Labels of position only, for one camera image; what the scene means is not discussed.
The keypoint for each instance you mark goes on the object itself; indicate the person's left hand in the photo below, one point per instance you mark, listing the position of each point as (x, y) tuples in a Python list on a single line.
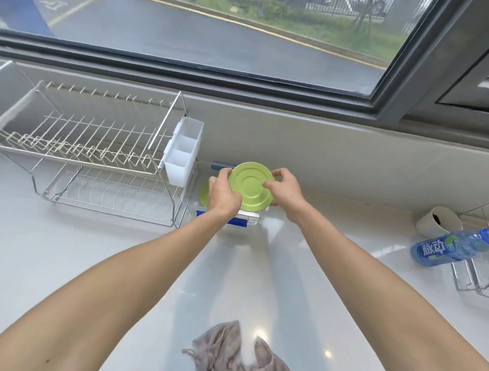
[(223, 198)]

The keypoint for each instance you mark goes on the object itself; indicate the person's right hand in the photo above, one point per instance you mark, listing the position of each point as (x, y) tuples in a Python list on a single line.
[(288, 195)]

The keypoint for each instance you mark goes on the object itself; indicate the pinkish grey cleaning cloth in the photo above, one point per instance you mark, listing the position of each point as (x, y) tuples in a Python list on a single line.
[(225, 348)]

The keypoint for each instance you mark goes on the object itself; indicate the person's left forearm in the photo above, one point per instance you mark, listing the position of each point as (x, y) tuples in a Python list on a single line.
[(114, 298)]

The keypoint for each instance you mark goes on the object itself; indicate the person's right forearm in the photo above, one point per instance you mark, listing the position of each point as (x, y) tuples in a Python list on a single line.
[(382, 298)]

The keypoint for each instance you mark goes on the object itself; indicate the white plastic utensil holder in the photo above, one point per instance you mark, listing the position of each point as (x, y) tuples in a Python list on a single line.
[(179, 164)]

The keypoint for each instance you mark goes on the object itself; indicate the white cup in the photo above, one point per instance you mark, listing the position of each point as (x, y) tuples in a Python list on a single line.
[(428, 225)]

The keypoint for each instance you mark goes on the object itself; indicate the blue plastic drink bottle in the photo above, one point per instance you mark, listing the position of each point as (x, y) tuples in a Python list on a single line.
[(435, 250)]

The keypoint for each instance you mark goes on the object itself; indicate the dark grey window frame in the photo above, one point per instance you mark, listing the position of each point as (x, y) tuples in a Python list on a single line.
[(229, 76)]

